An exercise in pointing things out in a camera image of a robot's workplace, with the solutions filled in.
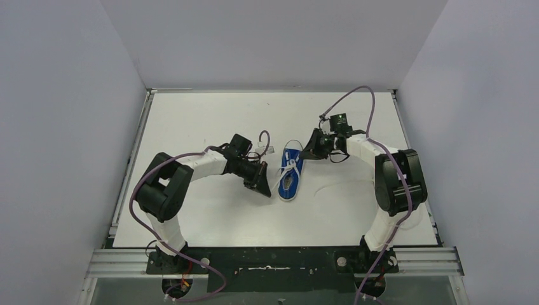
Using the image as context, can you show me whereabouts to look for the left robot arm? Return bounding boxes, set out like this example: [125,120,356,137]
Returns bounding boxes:
[129,134,271,275]

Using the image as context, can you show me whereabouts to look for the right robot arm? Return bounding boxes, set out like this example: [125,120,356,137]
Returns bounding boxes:
[299,114,428,272]

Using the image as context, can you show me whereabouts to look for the blue sneaker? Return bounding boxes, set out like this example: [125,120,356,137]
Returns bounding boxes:
[277,139,304,201]

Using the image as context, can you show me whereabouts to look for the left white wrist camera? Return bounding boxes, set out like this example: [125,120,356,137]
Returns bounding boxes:
[255,145,275,156]

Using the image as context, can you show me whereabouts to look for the aluminium frame rail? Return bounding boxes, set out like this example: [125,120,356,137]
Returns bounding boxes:
[86,247,464,278]

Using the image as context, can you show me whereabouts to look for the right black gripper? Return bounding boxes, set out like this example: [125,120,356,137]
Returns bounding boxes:
[300,128,338,160]

